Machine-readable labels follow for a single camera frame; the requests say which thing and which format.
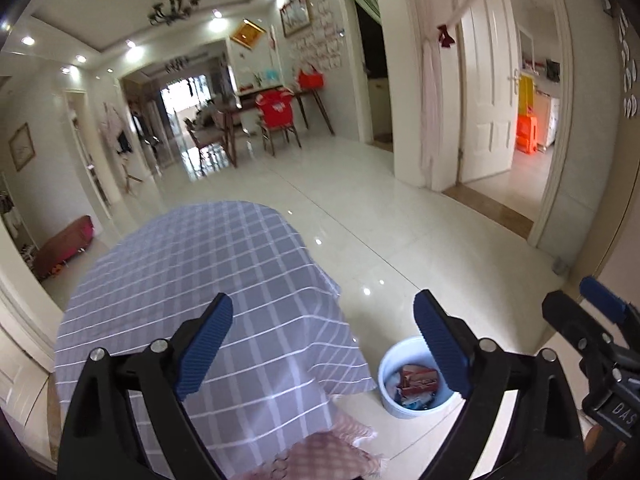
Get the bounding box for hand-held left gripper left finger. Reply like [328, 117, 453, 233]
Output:
[56, 292, 235, 480]

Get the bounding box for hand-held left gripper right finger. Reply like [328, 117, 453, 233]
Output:
[412, 289, 586, 480]

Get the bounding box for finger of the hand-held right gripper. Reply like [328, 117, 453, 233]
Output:
[580, 276, 640, 341]
[541, 290, 623, 361]

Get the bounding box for white plastic bucket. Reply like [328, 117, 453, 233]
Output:
[377, 336, 466, 420]

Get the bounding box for grey checked tablecloth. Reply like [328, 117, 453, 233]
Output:
[54, 201, 377, 476]

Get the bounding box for pink fringed cloth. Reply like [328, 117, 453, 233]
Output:
[245, 410, 388, 480]

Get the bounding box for orange plastic stool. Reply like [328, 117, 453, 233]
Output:
[515, 114, 540, 155]

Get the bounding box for wooden chair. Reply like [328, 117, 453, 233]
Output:
[182, 117, 228, 173]

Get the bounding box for yellow plastic panel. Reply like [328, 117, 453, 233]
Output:
[517, 74, 536, 118]

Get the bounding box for red chair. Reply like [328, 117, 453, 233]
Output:
[255, 89, 303, 157]

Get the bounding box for hanging clothes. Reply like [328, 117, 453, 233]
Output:
[97, 102, 136, 156]

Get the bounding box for white panel door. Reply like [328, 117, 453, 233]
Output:
[459, 0, 521, 186]

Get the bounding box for wooden dining table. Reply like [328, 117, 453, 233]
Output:
[220, 87, 336, 168]

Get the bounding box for red shirt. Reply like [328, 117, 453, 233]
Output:
[255, 89, 296, 128]

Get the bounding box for gold framed picture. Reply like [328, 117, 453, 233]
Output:
[230, 19, 266, 50]

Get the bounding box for large dark chandelier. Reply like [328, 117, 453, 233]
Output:
[146, 0, 197, 26]

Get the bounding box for white round wall stickers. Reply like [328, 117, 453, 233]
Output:
[602, 0, 640, 121]

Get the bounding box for brown framed wall picture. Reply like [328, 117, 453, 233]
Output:
[9, 122, 36, 172]

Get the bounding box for group of white wall papers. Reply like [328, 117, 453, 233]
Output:
[290, 0, 346, 73]

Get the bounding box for large framed wall picture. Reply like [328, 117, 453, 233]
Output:
[279, 0, 313, 38]

